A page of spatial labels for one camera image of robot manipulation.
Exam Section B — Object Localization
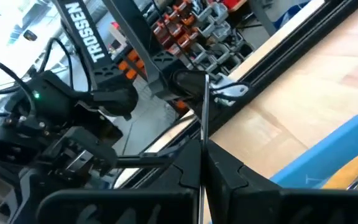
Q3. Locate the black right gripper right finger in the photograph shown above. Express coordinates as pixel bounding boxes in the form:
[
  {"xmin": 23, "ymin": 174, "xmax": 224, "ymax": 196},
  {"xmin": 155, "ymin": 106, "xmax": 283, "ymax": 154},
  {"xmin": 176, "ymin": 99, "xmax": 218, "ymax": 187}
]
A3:
[{"xmin": 203, "ymin": 139, "xmax": 282, "ymax": 224}]

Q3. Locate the blue plastic tray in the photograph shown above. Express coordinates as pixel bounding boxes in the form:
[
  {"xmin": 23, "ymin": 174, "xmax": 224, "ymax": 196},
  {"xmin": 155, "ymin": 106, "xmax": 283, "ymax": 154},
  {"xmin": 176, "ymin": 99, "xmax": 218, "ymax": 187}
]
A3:
[{"xmin": 268, "ymin": 105, "xmax": 358, "ymax": 190}]

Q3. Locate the silver mounting bracket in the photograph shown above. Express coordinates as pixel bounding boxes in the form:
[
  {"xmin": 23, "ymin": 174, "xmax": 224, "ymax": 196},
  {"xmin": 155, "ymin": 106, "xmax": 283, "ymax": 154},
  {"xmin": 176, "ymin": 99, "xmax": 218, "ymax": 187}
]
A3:
[{"xmin": 209, "ymin": 73, "xmax": 250, "ymax": 107}]

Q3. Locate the yellow cloth napkin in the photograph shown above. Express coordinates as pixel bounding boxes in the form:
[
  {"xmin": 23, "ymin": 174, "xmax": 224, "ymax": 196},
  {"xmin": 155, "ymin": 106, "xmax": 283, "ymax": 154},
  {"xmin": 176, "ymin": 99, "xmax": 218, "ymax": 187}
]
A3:
[{"xmin": 321, "ymin": 149, "xmax": 358, "ymax": 190}]

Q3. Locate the cream-handled metal knife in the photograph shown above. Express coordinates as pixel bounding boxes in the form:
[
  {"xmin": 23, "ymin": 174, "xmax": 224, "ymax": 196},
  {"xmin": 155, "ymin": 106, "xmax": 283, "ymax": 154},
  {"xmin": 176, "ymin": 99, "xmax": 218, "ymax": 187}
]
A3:
[{"xmin": 196, "ymin": 73, "xmax": 211, "ymax": 224}]

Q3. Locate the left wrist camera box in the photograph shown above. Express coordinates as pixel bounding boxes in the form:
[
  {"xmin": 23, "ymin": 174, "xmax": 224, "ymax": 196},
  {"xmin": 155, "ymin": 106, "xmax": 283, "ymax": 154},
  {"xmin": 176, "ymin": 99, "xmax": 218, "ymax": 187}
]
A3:
[{"xmin": 0, "ymin": 135, "xmax": 40, "ymax": 170}]

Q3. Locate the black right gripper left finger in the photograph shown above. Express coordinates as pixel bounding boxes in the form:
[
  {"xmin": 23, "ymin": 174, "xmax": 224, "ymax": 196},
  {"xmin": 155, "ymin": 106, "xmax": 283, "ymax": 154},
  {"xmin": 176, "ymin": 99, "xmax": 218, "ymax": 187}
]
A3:
[{"xmin": 144, "ymin": 139, "xmax": 203, "ymax": 224}]

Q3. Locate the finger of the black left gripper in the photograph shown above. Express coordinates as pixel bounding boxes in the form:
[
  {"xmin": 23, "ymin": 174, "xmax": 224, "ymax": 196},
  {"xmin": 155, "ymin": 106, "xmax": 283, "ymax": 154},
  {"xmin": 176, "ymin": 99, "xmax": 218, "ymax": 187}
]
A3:
[{"xmin": 116, "ymin": 151, "xmax": 180, "ymax": 169}]

